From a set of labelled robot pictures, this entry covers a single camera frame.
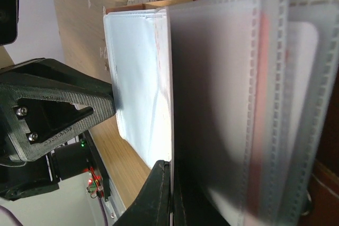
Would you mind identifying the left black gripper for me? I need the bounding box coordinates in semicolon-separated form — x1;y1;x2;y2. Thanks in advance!
1;58;116;201

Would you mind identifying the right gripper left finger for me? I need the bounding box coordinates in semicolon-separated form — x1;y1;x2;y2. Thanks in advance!
114;160;171;226

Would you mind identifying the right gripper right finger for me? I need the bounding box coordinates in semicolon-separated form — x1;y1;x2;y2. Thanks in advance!
173;162;228;226

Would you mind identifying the brown leather card holder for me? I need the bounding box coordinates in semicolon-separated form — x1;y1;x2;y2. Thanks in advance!
103;0;338;225

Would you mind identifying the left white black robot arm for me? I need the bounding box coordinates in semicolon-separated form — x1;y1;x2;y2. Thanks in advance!
1;58;116;201

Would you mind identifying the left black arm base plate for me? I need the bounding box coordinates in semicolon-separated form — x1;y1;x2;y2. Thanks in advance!
78;131;111;202

